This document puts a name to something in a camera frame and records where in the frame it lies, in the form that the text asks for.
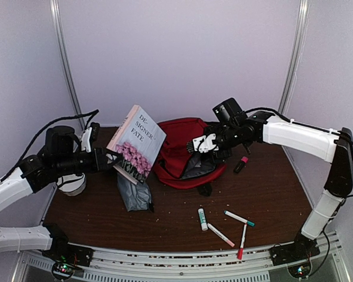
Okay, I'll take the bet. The flower cover book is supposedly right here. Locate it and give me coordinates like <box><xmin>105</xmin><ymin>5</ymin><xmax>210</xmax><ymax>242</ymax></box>
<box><xmin>106</xmin><ymin>105</ymin><xmax>166</xmax><ymax>184</ymax></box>

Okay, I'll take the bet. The grey pencil pouch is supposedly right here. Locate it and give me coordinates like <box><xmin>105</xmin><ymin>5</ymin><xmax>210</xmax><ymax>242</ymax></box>
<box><xmin>117</xmin><ymin>174</ymin><xmax>154</xmax><ymax>213</ymax></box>

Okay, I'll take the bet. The red backpack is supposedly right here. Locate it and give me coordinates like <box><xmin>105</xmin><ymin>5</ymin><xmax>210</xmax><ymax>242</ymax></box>
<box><xmin>152</xmin><ymin>117</ymin><xmax>227</xmax><ymax>197</ymax></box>

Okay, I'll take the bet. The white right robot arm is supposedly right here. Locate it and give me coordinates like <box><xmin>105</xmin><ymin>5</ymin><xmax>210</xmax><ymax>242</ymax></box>
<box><xmin>197</xmin><ymin>98</ymin><xmax>353</xmax><ymax>260</ymax></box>

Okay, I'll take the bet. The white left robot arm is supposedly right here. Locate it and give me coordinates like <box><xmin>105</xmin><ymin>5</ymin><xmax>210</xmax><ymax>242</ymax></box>
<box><xmin>0</xmin><ymin>110</ymin><xmax>123</xmax><ymax>261</ymax></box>

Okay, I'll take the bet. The black pink highlighter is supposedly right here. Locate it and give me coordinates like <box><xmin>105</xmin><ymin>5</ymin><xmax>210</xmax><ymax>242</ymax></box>
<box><xmin>233</xmin><ymin>156</ymin><xmax>248</xmax><ymax>174</ymax></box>

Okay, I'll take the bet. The scalloped white bowl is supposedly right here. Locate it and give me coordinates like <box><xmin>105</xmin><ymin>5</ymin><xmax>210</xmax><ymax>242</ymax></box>
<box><xmin>56</xmin><ymin>173</ymin><xmax>86</xmax><ymax>197</ymax></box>

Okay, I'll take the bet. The white glue stick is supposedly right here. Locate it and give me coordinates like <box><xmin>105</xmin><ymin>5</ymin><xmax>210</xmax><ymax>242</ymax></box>
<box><xmin>198</xmin><ymin>208</ymin><xmax>208</xmax><ymax>231</ymax></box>

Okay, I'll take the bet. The teal capped white marker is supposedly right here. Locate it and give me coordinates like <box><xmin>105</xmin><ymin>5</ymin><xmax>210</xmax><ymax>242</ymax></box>
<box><xmin>224</xmin><ymin>210</ymin><xmax>255</xmax><ymax>227</ymax></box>

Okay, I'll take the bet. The pink capped white marker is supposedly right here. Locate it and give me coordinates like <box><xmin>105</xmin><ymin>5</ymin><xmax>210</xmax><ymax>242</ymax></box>
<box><xmin>207</xmin><ymin>223</ymin><xmax>235</xmax><ymax>247</ymax></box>

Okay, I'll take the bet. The red capped white marker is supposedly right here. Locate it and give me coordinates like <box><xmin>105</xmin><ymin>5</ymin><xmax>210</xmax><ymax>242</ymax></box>
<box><xmin>237</xmin><ymin>224</ymin><xmax>248</xmax><ymax>260</ymax></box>

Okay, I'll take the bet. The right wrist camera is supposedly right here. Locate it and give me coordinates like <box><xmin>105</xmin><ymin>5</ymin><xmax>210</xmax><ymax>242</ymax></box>
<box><xmin>186</xmin><ymin>133</ymin><xmax>218</xmax><ymax>153</ymax></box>

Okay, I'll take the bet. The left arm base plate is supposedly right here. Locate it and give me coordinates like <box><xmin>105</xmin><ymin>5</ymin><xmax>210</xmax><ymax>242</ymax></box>
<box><xmin>41</xmin><ymin>240</ymin><xmax>94</xmax><ymax>267</ymax></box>

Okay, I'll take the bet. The front aluminium rail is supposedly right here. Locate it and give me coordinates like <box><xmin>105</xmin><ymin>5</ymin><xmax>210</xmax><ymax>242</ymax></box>
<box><xmin>11</xmin><ymin>231</ymin><xmax>351</xmax><ymax>282</ymax></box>

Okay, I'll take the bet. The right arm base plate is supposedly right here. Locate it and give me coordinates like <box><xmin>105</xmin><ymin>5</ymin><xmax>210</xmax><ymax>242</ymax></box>
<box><xmin>269</xmin><ymin>243</ymin><xmax>320</xmax><ymax>266</ymax></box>

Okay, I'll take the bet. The right aluminium frame post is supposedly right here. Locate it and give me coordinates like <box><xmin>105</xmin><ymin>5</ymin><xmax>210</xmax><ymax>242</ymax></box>
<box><xmin>278</xmin><ymin>0</ymin><xmax>310</xmax><ymax>114</ymax></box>

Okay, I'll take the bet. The aluminium frame post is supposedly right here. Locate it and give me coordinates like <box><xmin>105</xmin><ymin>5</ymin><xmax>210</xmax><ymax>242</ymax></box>
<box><xmin>49</xmin><ymin>0</ymin><xmax>82</xmax><ymax>115</ymax></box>
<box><xmin>278</xmin><ymin>0</ymin><xmax>310</xmax><ymax>114</ymax></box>

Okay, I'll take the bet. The left aluminium frame post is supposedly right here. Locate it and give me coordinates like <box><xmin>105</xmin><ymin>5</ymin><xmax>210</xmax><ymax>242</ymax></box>
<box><xmin>49</xmin><ymin>0</ymin><xmax>82</xmax><ymax>115</ymax></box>

